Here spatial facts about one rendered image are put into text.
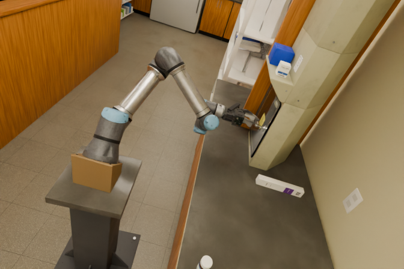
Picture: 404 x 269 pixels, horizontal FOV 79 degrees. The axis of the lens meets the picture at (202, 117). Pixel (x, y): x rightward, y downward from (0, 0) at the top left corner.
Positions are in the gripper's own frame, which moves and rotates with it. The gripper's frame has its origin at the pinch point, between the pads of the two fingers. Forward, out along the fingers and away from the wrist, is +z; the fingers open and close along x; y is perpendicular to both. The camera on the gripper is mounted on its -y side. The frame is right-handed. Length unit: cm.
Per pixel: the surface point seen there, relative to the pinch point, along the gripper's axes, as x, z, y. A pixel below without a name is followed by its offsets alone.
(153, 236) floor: -120, -38, 16
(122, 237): -119, -59, 24
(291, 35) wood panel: 45, 4, -25
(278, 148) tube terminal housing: -6.8, 15.1, 10.6
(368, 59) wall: 46, 49, -22
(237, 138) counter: -25.4, -2.6, -12.4
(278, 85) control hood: 28.7, -1.5, 11.7
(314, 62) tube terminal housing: 44.3, 8.3, 12.2
